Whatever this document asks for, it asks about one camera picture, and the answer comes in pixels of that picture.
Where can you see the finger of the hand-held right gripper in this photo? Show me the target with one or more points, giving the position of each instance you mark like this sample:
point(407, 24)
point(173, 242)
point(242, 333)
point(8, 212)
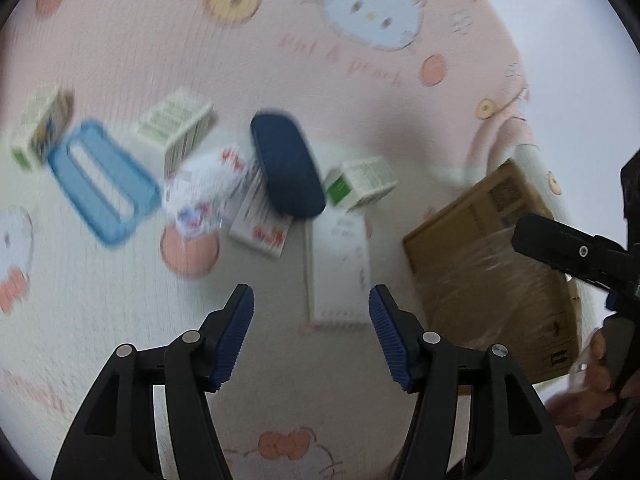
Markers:
point(565, 250)

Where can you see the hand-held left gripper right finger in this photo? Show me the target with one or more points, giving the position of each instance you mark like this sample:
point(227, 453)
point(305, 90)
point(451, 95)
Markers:
point(387, 335)

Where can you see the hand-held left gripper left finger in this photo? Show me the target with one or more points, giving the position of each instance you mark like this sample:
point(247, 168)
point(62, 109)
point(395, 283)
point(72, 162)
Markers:
point(235, 335)

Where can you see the plain white box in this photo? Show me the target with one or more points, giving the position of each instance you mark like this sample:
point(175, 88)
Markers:
point(337, 270)

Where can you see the cardboard box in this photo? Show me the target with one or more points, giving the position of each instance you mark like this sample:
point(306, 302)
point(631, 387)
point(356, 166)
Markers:
point(475, 260)

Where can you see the white box red flowers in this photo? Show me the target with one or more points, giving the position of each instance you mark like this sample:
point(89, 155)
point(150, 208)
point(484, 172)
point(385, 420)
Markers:
point(260, 225)

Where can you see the printed tissue packet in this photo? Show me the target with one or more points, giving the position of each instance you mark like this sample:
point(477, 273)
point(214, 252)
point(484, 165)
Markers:
point(200, 190)

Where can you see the blue plastic frame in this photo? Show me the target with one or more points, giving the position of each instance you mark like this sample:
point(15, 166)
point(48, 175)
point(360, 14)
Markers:
point(142, 190)

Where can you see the navy glasses case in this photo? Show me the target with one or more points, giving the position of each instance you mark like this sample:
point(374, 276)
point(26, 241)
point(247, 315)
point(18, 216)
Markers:
point(285, 165)

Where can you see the person's right hand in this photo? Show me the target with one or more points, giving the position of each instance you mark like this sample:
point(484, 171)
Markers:
point(595, 365)

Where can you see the small white green box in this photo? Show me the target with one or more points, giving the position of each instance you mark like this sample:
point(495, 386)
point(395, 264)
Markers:
point(365, 180)

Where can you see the white box with green text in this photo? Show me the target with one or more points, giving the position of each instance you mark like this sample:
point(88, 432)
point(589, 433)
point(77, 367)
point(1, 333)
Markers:
point(170, 120)

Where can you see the white box with blue print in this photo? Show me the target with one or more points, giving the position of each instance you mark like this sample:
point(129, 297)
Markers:
point(35, 130)

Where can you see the pink cat print blanket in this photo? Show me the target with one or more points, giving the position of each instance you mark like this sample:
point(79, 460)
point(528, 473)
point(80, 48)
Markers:
point(150, 35)

